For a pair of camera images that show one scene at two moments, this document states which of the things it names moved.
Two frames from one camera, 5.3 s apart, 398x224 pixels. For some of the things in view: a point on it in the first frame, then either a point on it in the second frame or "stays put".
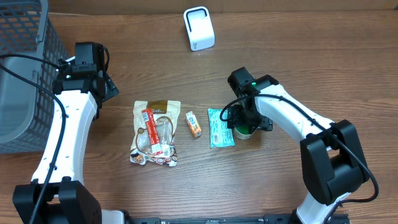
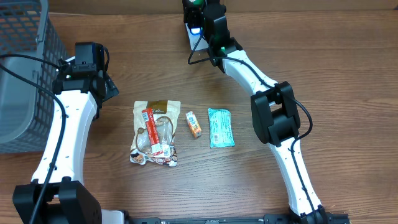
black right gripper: x=236 y=117 -> x=193 y=14
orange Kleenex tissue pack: x=194 y=125 stays put
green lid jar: x=242 y=132 -> x=197 y=2
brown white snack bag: x=166 y=114 stays put
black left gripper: x=112 y=88 stays put
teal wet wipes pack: x=219 y=134 stays put
